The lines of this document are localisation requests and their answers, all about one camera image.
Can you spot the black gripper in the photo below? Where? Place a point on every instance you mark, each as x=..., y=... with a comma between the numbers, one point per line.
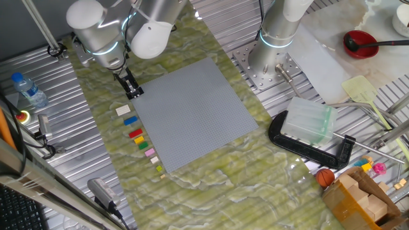
x=123, y=76

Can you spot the black Lego plate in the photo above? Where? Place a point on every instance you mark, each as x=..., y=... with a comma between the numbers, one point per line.
x=138, y=96

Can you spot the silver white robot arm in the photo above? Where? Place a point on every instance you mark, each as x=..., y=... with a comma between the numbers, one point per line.
x=92, y=28

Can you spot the white Lego plate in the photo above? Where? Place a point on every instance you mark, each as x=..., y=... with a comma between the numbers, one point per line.
x=123, y=110

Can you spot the blue Lego brick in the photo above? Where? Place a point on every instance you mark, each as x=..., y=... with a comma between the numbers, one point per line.
x=130, y=120

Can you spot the red Lego brick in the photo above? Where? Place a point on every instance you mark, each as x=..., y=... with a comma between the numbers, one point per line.
x=135, y=133

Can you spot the yellow Lego brick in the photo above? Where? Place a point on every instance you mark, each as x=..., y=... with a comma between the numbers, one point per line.
x=139, y=140

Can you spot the green Lego brick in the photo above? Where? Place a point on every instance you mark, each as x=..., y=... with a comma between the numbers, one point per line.
x=143, y=145

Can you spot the pink Lego brick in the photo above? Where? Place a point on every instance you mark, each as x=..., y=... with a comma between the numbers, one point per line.
x=149, y=152

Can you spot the large grey Lego baseplate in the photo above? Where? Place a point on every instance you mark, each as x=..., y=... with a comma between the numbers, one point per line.
x=198, y=121

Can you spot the small white Lego brick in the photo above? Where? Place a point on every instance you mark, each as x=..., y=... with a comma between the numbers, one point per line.
x=154, y=160

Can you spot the small lime Lego brick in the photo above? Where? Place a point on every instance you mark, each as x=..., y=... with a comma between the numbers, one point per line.
x=159, y=168

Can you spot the clear water bottle blue cap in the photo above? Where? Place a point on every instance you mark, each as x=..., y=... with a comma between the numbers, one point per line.
x=30, y=91

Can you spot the metal tripod pole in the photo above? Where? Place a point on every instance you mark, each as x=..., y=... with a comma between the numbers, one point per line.
x=41, y=28

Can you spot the red emergency stop button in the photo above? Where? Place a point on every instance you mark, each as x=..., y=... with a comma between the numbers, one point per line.
x=22, y=117

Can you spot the orange pole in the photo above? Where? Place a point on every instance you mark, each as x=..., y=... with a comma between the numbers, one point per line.
x=4, y=127

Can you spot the green marble pattern mat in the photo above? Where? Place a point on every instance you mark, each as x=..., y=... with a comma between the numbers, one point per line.
x=223, y=198

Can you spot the black keyboard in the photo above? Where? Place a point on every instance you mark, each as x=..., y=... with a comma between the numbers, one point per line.
x=16, y=211

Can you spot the black C-clamp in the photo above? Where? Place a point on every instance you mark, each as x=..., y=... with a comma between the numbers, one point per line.
x=300, y=148

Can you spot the translucent plastic box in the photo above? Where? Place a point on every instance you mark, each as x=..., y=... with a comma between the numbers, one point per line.
x=308, y=121

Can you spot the small toy basketball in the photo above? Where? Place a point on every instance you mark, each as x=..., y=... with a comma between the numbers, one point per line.
x=325, y=177

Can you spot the black ladle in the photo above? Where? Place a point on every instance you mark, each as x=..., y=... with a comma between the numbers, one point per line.
x=351, y=43

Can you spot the pale yellow slotted spatula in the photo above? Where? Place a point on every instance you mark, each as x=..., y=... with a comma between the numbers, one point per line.
x=359, y=89

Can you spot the wooden block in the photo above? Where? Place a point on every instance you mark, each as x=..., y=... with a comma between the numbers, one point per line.
x=347, y=181
x=377, y=207
x=358, y=193

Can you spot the red bowl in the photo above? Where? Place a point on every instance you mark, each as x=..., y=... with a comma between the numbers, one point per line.
x=367, y=53

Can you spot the teal toy block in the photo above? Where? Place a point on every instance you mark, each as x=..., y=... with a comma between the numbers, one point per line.
x=360, y=162

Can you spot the brown cardboard box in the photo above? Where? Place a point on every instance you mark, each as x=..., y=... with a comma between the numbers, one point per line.
x=342, y=207

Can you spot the orange toy block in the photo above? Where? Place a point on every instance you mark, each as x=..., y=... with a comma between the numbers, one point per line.
x=368, y=158

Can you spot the yellow toy block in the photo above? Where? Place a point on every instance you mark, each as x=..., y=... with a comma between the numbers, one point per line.
x=366, y=167

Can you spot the white marble pattern mat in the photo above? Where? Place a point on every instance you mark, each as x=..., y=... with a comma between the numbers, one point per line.
x=390, y=64

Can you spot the pink toy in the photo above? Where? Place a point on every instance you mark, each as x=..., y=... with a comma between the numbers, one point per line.
x=379, y=168

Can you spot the aluminium profile bar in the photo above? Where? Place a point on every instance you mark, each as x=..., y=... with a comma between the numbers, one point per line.
x=397, y=103
x=391, y=134

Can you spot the small wooden cube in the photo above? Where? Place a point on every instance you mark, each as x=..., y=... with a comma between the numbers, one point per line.
x=397, y=186
x=403, y=181
x=383, y=186

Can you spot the white cup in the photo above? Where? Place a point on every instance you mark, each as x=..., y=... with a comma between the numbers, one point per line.
x=402, y=22

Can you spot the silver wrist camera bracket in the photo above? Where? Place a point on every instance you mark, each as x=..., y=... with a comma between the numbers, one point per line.
x=81, y=52

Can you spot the grey depth camera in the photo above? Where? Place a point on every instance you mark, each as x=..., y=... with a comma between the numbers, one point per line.
x=44, y=124
x=101, y=191

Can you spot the metal camera mount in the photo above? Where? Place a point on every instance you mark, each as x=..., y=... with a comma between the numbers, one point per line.
x=48, y=148

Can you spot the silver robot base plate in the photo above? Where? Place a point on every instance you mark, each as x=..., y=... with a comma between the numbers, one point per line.
x=252, y=78

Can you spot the aluminium frame rail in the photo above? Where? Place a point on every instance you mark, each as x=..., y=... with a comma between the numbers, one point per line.
x=48, y=188

